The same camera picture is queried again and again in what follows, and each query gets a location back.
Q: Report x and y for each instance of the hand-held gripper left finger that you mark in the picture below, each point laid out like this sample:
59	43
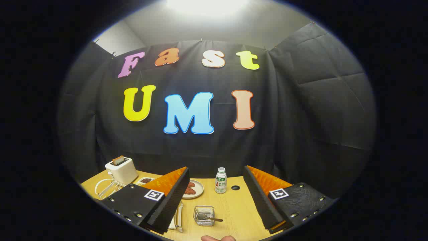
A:
170	204

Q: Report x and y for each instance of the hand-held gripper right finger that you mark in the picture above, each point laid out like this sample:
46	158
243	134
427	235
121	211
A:
262	201

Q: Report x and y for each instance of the beige round dish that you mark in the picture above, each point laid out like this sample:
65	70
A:
199	190

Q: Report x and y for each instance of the white divided grain tray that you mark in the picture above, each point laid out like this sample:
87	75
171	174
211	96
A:
145	181

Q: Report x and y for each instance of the white green-label drink bottle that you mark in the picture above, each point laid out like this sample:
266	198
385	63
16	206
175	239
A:
220	182

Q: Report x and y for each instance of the white toaster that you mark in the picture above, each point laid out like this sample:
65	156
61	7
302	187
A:
122	173

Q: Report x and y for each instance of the brown toast slice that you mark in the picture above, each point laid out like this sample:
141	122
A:
117	160

